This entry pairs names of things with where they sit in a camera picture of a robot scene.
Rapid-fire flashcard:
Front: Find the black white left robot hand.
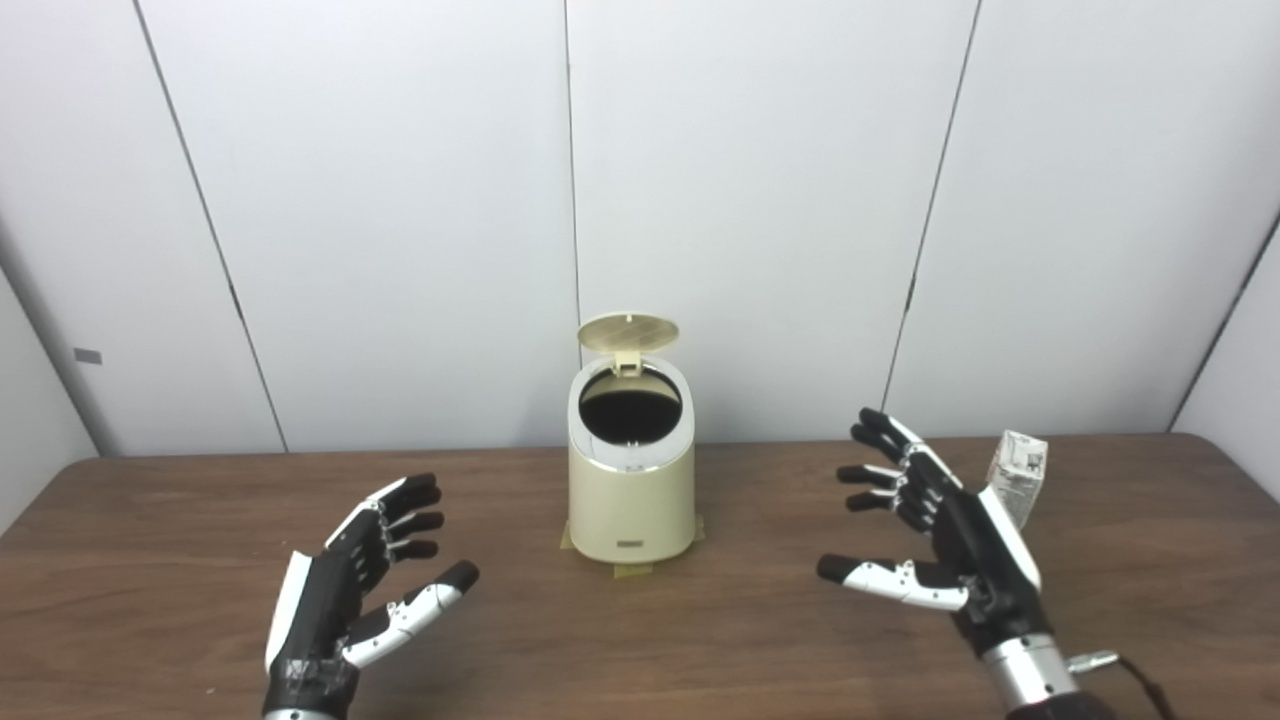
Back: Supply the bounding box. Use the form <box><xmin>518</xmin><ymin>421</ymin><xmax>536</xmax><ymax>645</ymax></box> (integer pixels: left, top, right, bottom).
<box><xmin>262</xmin><ymin>473</ymin><xmax>481</xmax><ymax>717</ymax></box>

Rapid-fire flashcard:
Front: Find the white green milk carton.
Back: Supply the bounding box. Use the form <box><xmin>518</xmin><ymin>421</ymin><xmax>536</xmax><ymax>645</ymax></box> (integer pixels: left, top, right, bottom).
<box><xmin>987</xmin><ymin>430</ymin><xmax>1049</xmax><ymax>531</ymax></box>

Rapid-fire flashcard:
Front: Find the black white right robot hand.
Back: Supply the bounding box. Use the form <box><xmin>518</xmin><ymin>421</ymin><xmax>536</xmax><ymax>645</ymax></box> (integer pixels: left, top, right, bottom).
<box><xmin>816</xmin><ymin>407</ymin><xmax>1054</xmax><ymax>658</ymax></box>

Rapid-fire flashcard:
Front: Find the round cream bin lid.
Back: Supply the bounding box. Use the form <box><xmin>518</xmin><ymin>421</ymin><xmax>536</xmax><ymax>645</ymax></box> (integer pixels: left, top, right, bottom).
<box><xmin>577</xmin><ymin>313</ymin><xmax>680</xmax><ymax>377</ymax></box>

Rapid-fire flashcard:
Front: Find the cream-colored trash bin body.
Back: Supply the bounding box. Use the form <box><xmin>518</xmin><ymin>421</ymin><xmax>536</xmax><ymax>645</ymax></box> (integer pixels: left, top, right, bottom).
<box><xmin>566</xmin><ymin>357</ymin><xmax>697</xmax><ymax>564</ymax></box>

